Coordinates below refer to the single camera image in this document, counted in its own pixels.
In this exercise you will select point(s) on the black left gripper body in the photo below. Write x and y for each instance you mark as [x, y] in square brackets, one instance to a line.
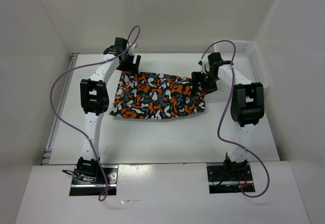
[127, 65]

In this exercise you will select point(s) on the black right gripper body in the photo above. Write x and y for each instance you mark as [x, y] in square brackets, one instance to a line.
[207, 82]

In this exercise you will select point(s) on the orange camouflage shorts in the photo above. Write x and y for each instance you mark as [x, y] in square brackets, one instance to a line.
[156, 96]

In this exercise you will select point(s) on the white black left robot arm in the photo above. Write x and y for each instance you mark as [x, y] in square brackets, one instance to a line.
[95, 102]

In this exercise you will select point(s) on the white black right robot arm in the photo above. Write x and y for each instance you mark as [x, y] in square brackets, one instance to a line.
[245, 102]

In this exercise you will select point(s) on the white perforated plastic basket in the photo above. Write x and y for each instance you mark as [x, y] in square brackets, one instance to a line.
[250, 62]

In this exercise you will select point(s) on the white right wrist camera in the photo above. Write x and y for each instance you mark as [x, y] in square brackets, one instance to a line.
[205, 67]

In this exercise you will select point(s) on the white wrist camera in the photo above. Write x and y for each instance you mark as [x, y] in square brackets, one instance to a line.
[131, 49]
[205, 67]

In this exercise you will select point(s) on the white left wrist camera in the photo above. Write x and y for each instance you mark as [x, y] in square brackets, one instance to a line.
[131, 49]

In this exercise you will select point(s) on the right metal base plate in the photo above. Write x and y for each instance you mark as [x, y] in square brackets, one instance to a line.
[231, 182]

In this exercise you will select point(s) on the metal base plate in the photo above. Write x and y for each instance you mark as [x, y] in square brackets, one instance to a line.
[90, 186]
[231, 182]

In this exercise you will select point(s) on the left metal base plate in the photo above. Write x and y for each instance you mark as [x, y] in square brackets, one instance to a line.
[90, 186]

